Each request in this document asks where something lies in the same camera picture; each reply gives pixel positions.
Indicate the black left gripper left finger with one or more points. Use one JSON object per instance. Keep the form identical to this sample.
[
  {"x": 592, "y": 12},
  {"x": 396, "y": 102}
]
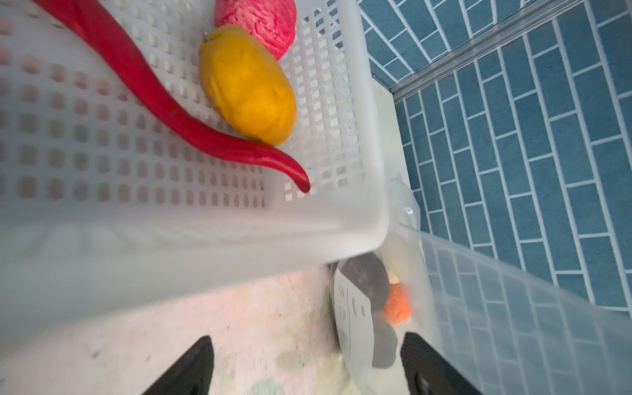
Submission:
[{"x": 190, "y": 374}]

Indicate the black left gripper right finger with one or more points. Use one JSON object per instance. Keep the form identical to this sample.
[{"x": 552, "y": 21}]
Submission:
[{"x": 428, "y": 373}]

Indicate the small orange tangerine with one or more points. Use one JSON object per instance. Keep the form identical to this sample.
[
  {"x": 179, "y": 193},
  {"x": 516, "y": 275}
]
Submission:
[{"x": 397, "y": 308}]

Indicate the clear zip top bag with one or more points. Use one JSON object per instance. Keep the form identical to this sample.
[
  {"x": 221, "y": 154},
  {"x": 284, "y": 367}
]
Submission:
[{"x": 504, "y": 330}]

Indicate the black avocado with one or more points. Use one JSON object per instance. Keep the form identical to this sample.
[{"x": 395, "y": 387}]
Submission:
[
  {"x": 385, "y": 344},
  {"x": 369, "y": 275}
]

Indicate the yellow lemon food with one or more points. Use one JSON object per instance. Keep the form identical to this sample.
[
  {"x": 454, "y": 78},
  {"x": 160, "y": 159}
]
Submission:
[{"x": 247, "y": 86}]

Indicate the pink cracked ball food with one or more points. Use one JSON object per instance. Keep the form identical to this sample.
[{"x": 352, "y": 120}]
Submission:
[{"x": 271, "y": 22}]

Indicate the cream white bun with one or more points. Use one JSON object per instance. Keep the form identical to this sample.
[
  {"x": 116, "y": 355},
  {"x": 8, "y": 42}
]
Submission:
[{"x": 392, "y": 277}]

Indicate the red chili pepper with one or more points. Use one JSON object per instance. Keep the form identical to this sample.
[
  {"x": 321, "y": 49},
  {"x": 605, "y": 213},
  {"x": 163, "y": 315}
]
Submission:
[{"x": 91, "y": 22}]

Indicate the aluminium corner post right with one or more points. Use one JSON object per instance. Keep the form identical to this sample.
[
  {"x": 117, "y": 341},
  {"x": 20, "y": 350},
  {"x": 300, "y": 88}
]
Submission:
[{"x": 526, "y": 19}]

